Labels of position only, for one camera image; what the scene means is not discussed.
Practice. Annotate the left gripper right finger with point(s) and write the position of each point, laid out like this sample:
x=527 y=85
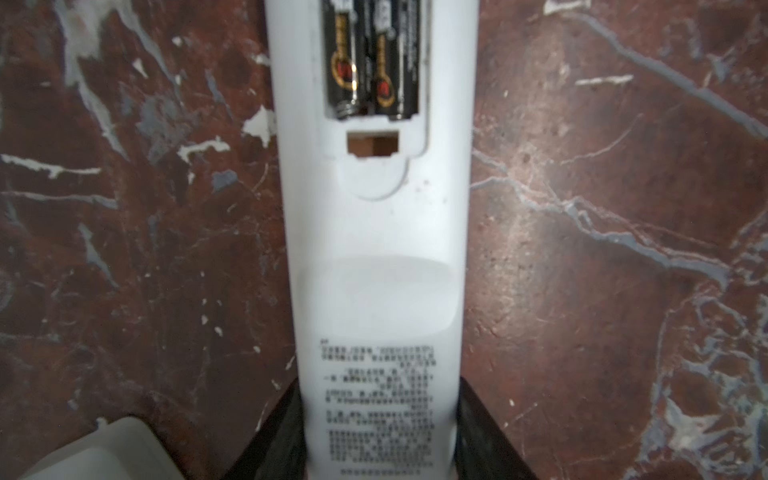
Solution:
x=482 y=450

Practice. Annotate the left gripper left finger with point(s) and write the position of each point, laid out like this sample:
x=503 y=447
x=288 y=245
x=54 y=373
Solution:
x=278 y=449

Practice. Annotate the short white remote control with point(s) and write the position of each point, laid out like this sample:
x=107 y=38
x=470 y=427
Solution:
x=125 y=449

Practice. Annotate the black aa battery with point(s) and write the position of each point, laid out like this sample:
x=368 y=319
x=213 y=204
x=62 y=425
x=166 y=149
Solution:
x=396 y=55
x=343 y=28

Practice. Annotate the long white remote control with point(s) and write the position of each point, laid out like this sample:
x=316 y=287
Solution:
x=376 y=225

